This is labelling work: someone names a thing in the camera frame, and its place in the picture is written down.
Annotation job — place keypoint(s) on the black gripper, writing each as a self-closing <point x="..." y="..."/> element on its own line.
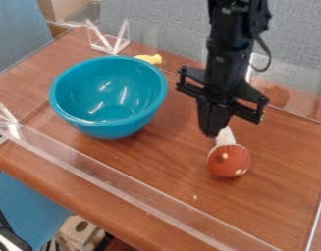
<point x="243" y="101"/>

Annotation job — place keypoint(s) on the brown capped toy mushroom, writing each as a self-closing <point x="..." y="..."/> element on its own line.
<point x="229" y="159"/>

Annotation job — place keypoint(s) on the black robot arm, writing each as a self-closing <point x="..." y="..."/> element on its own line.
<point x="219" y="86"/>

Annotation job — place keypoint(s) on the blue plastic bowl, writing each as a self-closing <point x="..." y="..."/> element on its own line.
<point x="109" y="95"/>

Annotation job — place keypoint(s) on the yellow toy object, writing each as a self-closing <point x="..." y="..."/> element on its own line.
<point x="154" y="59"/>

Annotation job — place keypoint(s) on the clear acrylic front barrier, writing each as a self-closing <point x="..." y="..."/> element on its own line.
<point x="208" y="229"/>

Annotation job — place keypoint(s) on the white block with hole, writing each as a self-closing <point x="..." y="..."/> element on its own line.
<point x="79" y="235"/>

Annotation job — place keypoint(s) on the clear acrylic corner bracket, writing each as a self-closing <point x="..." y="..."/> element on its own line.
<point x="106" y="43"/>

